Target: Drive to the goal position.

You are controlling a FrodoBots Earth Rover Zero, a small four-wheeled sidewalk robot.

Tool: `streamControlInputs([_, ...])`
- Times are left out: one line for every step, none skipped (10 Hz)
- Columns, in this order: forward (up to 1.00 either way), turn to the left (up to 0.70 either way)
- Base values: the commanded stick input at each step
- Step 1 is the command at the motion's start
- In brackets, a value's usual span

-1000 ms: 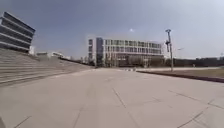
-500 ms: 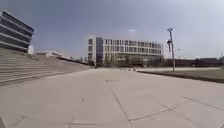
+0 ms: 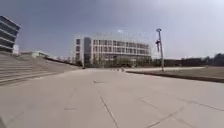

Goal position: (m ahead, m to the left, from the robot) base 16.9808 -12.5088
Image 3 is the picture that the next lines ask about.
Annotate tall lamp pole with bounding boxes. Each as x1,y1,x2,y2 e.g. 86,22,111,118
155,28,166,73

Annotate grey stone kerb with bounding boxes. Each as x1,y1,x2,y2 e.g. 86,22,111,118
126,70,224,84

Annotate pale concrete slab plaza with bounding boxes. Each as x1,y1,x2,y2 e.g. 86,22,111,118
0,67,224,128

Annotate white multi-storey building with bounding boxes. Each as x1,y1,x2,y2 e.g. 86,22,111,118
73,34,153,68

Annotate row of trees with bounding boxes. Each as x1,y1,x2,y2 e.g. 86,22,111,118
151,52,224,68

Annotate raised brown paved platform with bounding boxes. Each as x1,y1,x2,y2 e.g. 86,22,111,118
128,66,224,81

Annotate low white building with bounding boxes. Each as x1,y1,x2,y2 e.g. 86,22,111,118
20,50,51,60

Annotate dark glass building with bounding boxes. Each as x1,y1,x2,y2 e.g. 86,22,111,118
0,15,22,54

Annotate wide grey stone steps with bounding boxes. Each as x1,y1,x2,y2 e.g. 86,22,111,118
0,53,81,86

